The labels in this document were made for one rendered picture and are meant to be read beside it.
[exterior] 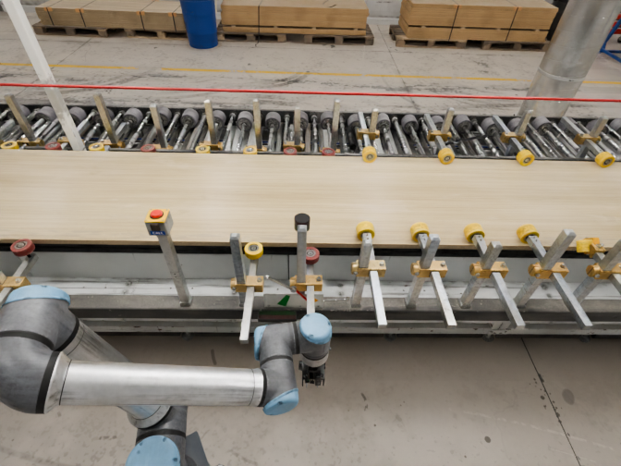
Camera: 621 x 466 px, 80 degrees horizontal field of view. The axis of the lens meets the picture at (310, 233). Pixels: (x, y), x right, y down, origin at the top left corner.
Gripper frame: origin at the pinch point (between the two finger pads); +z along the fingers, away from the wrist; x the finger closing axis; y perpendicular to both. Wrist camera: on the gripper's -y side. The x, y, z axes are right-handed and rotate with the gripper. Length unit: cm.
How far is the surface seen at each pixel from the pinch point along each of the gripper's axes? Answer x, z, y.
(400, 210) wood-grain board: 47, -8, -81
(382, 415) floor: 42, 83, -15
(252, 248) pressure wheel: -24, -8, -54
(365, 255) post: 21.5, -21.5, -37.7
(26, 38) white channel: -134, -66, -137
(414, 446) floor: 56, 83, 0
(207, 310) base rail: -44, 13, -37
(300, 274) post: -3.3, -9.8, -38.2
